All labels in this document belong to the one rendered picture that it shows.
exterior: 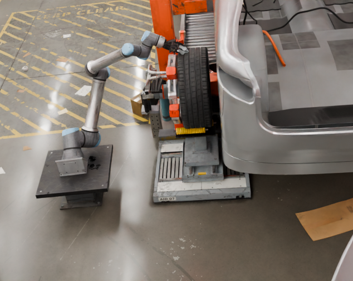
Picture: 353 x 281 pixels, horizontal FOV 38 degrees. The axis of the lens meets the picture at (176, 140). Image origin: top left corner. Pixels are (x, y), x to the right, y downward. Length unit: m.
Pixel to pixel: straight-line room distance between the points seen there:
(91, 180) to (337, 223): 2.02
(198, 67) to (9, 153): 2.39
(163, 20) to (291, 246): 2.09
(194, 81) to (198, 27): 2.86
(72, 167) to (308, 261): 2.05
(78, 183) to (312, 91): 2.02
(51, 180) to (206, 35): 2.98
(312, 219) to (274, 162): 1.03
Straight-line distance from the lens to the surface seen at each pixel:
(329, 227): 4.22
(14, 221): 4.70
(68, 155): 4.41
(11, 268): 4.33
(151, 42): 4.01
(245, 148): 3.27
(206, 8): 6.45
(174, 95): 3.99
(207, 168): 4.51
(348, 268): 1.03
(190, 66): 3.99
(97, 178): 4.37
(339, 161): 3.39
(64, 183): 4.41
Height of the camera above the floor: 3.05
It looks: 37 degrees down
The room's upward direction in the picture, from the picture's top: 8 degrees counter-clockwise
